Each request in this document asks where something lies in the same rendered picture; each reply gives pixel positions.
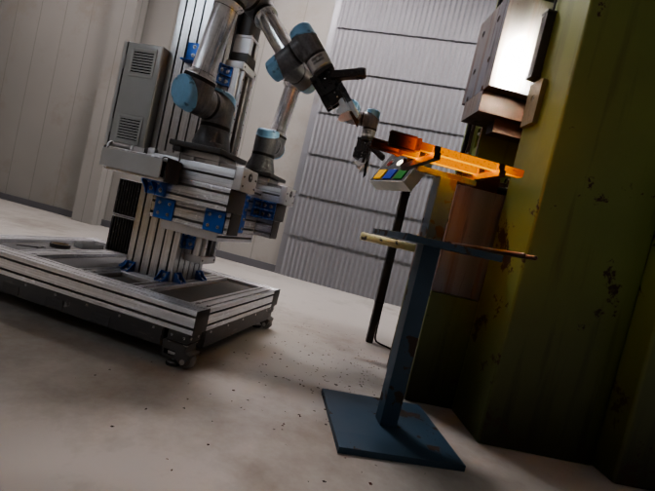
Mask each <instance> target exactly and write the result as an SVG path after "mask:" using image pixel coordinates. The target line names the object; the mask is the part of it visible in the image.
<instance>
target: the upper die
mask: <svg viewBox="0 0 655 491"><path fill-rule="evenodd" d="M525 104H526V100H522V99H519V98H515V97H511V96H507V95H504V94H498V93H494V92H491V91H487V90H482V91H481V92H479V93H478V94H476V95H475V96H473V97H472V98H471V99H469V100H468V101H466V102H465V106H464V110H463V114H462V118H461V122H463V123H467V124H471V125H475V126H479V127H482V128H487V124H488V122H490V121H492V120H494V119H498V120H502V121H506V122H510V123H513V124H517V125H520V123H521V119H522V115H523V111H524V107H525Z"/></svg>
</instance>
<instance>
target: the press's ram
mask: <svg viewBox="0 0 655 491"><path fill-rule="evenodd" d="M553 8H554V3H551V2H548V1H544V0H504V1H503V2H502V3H501V4H500V5H499V6H498V7H497V9H496V10H495V11H494V12H493V13H492V14H491V15H490V16H489V17H488V18H487V20H486V21H485V22H484V23H483V24H482V26H481V30H480V34H479V38H478V42H477V45H476V49H475V53H474V57H473V61H472V65H471V69H470V73H469V77H468V82H467V86H466V90H465V93H464V97H463V101H462V105H464V106H465V102H466V101H468V100H469V99H471V98H472V97H473V96H475V95H476V94H478V93H479V92H481V91H482V90H487V91H491V92H494V93H498V94H504V95H507V96H511V97H515V98H519V99H522V100H527V96H528V92H529V88H530V86H531V85H533V84H534V82H530V81H527V80H525V78H526V77H527V75H528V71H529V67H530V63H531V60H532V56H533V52H534V48H535V44H536V40H537V36H538V32H539V28H540V24H541V20H542V18H541V16H542V14H543V13H544V12H546V11H547V10H548V9H553Z"/></svg>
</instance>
